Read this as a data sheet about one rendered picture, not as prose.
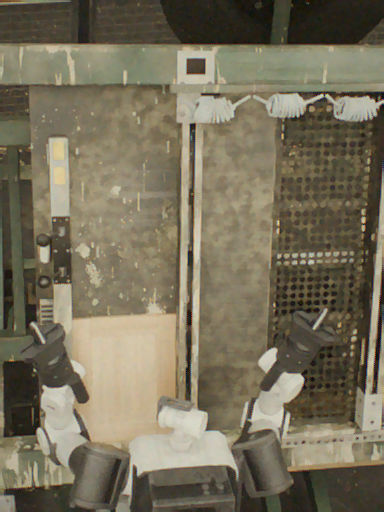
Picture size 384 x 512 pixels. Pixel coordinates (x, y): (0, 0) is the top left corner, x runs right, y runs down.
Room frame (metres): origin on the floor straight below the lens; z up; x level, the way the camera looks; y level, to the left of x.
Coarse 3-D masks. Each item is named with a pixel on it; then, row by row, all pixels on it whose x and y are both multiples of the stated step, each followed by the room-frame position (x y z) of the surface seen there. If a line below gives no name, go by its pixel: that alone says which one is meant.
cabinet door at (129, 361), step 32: (96, 320) 1.55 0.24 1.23; (128, 320) 1.57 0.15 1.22; (160, 320) 1.59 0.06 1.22; (96, 352) 1.49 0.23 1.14; (128, 352) 1.51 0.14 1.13; (160, 352) 1.54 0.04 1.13; (96, 384) 1.44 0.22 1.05; (128, 384) 1.46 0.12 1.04; (160, 384) 1.48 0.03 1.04; (96, 416) 1.38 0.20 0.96; (128, 416) 1.40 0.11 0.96
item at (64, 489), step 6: (60, 486) 1.21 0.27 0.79; (66, 486) 1.22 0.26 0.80; (60, 492) 1.21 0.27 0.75; (66, 492) 1.22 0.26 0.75; (60, 498) 1.21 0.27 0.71; (66, 498) 1.22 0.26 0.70; (120, 498) 1.23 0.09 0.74; (126, 498) 1.24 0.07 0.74; (60, 504) 1.21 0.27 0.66; (66, 504) 1.22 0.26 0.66; (72, 504) 1.19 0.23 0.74; (120, 504) 1.20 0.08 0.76; (126, 504) 1.21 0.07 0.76; (60, 510) 1.21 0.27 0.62; (66, 510) 1.22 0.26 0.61; (72, 510) 1.18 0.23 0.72; (78, 510) 1.16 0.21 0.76; (84, 510) 1.16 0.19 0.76; (90, 510) 1.19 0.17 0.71; (96, 510) 1.17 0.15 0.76; (102, 510) 1.17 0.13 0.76; (108, 510) 1.18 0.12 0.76; (114, 510) 1.26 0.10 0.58; (120, 510) 1.18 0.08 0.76; (126, 510) 1.19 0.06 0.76
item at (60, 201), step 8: (48, 136) 1.81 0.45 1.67; (56, 136) 1.81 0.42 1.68; (64, 136) 1.82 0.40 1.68; (64, 144) 1.79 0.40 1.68; (64, 152) 1.78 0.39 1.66; (56, 160) 1.76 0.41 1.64; (64, 160) 1.77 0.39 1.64; (64, 168) 1.76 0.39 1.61; (64, 184) 1.73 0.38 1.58; (56, 192) 1.71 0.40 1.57; (64, 192) 1.72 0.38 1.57; (56, 200) 1.70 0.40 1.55; (64, 200) 1.70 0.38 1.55; (56, 208) 1.69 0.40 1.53; (64, 208) 1.69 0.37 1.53; (56, 216) 1.67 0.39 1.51; (64, 216) 1.68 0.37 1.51; (56, 288) 1.56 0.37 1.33; (64, 288) 1.56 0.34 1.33; (56, 296) 1.54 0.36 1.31; (64, 296) 1.55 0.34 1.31; (56, 304) 1.53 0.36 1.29; (64, 304) 1.54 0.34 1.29; (56, 312) 1.52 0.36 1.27; (64, 312) 1.52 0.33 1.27; (56, 320) 1.50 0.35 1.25; (64, 320) 1.51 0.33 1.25; (64, 328) 1.50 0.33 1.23; (72, 336) 1.49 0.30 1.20; (64, 344) 1.47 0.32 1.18; (72, 344) 1.48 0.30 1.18; (72, 352) 1.46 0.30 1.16
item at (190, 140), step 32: (192, 96) 1.90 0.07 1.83; (192, 128) 1.89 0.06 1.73; (192, 160) 1.86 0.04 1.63; (192, 192) 1.79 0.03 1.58; (192, 224) 1.75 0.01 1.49; (192, 256) 1.69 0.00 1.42; (192, 288) 1.64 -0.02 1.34; (192, 320) 1.58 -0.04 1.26; (192, 352) 1.53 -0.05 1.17; (192, 384) 1.47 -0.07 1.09
